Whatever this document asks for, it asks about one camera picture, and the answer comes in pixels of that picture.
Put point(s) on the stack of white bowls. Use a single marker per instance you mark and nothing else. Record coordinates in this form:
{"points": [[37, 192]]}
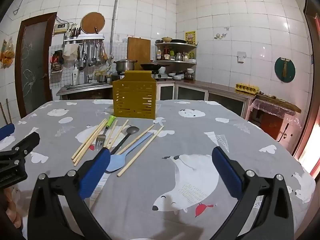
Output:
{"points": [[176, 77]]}

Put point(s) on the beige bowl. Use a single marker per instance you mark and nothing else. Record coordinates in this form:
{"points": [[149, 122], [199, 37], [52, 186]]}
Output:
{"points": [[166, 39]]}

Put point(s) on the hanging plastic bag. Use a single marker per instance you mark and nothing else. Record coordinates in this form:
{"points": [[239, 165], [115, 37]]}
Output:
{"points": [[7, 55]]}

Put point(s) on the steel pot with lid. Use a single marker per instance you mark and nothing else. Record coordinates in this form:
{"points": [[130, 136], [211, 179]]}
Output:
{"points": [[125, 65]]}

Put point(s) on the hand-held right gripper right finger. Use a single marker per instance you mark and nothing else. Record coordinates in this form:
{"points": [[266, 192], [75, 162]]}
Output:
{"points": [[228, 172]]}

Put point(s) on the thick wooden chopping block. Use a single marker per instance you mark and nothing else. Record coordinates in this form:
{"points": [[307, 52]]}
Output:
{"points": [[275, 102]]}

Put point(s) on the white pump bottle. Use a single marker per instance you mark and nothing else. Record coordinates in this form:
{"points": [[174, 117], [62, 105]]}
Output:
{"points": [[75, 76]]}

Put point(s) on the row of hanging kitchen utensils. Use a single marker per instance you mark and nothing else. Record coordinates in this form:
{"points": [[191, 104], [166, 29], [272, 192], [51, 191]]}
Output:
{"points": [[91, 55]]}

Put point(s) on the rectangular wooden cutting board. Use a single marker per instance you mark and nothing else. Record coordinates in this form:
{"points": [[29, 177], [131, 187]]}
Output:
{"points": [[138, 50]]}

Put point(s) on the wooden chopstick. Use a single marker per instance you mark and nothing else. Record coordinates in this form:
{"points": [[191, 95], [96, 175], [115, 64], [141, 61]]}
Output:
{"points": [[85, 149], [140, 152], [120, 133], [87, 141], [83, 156], [112, 133], [143, 133]]}

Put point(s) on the gas stove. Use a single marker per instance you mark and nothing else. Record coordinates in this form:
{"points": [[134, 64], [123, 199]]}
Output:
{"points": [[162, 76]]}

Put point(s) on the metal faucet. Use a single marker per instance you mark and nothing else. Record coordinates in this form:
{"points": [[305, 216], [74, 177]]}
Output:
{"points": [[87, 77]]}

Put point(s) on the white hanging cloth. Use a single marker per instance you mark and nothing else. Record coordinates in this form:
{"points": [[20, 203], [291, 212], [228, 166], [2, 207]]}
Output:
{"points": [[70, 51]]}

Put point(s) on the brown-framed glass door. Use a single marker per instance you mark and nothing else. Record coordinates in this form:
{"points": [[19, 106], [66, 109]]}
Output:
{"points": [[32, 67]]}

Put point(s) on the reddish wooden door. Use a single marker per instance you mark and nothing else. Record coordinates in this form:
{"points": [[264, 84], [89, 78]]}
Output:
{"points": [[312, 130]]}

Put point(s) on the black pan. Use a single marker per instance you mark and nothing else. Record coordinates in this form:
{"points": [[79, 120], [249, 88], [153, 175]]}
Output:
{"points": [[178, 41]]}

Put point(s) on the yellow egg carton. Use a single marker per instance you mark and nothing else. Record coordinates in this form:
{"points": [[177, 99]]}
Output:
{"points": [[246, 88]]}

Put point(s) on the dark grey long spoon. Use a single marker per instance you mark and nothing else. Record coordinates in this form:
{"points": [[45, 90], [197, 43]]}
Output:
{"points": [[132, 130]]}

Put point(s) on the green round board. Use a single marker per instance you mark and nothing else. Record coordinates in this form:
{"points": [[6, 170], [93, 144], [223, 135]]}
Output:
{"points": [[278, 70]]}

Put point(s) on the glass jar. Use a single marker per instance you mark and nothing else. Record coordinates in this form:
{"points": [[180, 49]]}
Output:
{"points": [[190, 75]]}

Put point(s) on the small steel pot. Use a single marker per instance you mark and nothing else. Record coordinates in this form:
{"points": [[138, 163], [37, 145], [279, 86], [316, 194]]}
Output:
{"points": [[101, 78]]}

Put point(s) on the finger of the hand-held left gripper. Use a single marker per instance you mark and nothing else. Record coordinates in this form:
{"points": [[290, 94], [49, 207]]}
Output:
{"points": [[27, 141], [6, 130]]}

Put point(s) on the metal cup of dark utensils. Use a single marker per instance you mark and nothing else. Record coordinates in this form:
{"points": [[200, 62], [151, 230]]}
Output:
{"points": [[75, 33]]}

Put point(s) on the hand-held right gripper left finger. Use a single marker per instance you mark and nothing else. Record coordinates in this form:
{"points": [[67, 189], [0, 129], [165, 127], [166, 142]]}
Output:
{"points": [[96, 170]]}

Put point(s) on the yellow wall poster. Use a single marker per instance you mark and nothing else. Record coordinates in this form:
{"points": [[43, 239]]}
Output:
{"points": [[190, 37]]}

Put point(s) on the plastic-covered stand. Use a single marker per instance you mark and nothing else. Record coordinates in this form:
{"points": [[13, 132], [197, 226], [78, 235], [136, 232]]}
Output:
{"points": [[270, 122]]}

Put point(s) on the person's left hand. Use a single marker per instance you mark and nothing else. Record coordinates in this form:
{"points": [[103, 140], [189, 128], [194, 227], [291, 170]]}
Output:
{"points": [[13, 205]]}

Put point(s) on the kitchen counter cabinet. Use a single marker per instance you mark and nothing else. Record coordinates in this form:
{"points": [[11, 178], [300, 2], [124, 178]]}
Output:
{"points": [[200, 93]]}

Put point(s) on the mustard yellow utensil holder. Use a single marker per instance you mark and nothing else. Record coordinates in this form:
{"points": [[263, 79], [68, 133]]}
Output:
{"points": [[132, 97]]}

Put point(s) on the red and black hanging glove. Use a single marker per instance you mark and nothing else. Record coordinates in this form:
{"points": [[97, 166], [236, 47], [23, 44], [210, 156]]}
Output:
{"points": [[57, 61]]}

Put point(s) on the black wok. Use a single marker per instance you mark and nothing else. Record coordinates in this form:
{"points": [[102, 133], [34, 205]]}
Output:
{"points": [[151, 67]]}

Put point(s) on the stainless steel sink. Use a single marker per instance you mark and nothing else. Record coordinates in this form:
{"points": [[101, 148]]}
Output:
{"points": [[87, 86]]}

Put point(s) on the yellowish wall control box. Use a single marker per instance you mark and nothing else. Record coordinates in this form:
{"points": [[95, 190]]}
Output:
{"points": [[61, 28]]}

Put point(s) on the row of condiment bottles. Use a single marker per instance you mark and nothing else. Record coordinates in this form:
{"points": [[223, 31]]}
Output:
{"points": [[172, 56]]}

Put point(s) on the round wooden board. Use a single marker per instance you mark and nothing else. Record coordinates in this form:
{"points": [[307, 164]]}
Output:
{"points": [[91, 22]]}

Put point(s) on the metal corner shelf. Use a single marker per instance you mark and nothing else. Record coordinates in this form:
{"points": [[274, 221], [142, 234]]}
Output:
{"points": [[175, 44]]}

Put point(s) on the grey bear-print tablecloth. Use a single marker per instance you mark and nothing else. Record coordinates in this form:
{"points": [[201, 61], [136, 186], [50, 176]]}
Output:
{"points": [[190, 135]]}

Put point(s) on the thin bamboo stick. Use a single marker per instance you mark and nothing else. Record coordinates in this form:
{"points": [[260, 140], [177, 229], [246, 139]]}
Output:
{"points": [[3, 113], [9, 111]]}

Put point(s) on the metal wall rack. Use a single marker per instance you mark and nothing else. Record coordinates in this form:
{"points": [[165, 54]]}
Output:
{"points": [[85, 38]]}

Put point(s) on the grey wall pipe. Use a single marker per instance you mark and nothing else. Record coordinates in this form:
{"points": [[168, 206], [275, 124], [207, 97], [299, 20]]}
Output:
{"points": [[116, 10]]}

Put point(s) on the light blue plastic spoon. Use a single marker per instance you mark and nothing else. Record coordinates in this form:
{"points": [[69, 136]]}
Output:
{"points": [[115, 163]]}

